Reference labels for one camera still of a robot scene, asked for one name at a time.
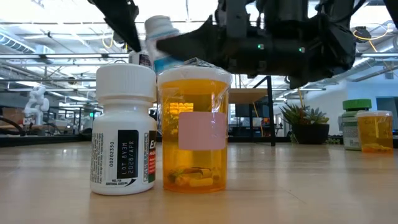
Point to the wooden shelf black legs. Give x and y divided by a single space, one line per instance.
248 96

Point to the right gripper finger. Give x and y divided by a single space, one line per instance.
199 43

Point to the white cap blue label bottle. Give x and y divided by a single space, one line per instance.
158 26

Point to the green cap medicine bottle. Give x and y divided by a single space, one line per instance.
351 124

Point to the potted succulent plant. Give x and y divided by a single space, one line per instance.
311 133

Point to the orange pill vial white cap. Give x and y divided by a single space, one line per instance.
374 133

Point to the orange vial pink label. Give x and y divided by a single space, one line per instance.
194 99

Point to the black table frame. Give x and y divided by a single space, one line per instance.
62 140

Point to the white robot figure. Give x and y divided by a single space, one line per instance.
37 102

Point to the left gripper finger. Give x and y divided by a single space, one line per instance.
121 21

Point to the small white Excedrin bottle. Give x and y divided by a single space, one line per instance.
124 124

